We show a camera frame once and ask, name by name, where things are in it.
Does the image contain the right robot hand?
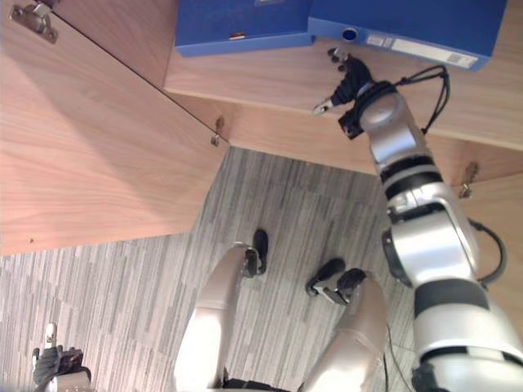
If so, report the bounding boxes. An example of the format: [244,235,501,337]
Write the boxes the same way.
[313,47,373,118]

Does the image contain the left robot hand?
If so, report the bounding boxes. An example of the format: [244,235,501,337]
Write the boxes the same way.
[31,322,86,387]

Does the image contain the blue folder with spine label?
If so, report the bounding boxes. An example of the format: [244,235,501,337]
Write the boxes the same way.
[306,0,509,74]

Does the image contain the wooden cabinet body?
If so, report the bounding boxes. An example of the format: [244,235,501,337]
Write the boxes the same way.
[52,0,523,185]

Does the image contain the plain blue folder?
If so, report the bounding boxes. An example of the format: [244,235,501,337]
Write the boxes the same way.
[174,0,316,59]

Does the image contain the grey metal cabinet hinge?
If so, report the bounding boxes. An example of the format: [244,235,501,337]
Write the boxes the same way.
[457,162,480,200]
[209,116,226,147]
[9,2,59,45]

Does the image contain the wooden cabinet door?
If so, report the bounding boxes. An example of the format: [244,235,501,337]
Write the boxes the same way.
[0,0,231,256]
[451,170,523,315]

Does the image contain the dark left robot foot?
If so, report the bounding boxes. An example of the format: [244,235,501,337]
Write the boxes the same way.
[252,229,270,275]

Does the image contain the dark robot foot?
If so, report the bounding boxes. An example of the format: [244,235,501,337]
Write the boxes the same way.
[252,229,270,275]
[305,257,346,298]

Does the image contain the dark right robot foot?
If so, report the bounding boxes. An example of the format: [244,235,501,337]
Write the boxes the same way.
[305,257,346,298]

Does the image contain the silver right robot leg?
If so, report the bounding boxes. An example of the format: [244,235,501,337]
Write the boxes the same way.
[301,267,390,392]

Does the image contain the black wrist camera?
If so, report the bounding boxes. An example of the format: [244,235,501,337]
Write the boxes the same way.
[337,106,369,140]

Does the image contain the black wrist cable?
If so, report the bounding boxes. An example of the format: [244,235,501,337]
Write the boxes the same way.
[396,65,451,135]

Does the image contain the black elbow cable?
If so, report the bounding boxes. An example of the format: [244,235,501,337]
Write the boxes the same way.
[467,218,507,287]

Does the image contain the thin black cable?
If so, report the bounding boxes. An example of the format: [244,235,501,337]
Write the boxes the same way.
[382,322,405,392]

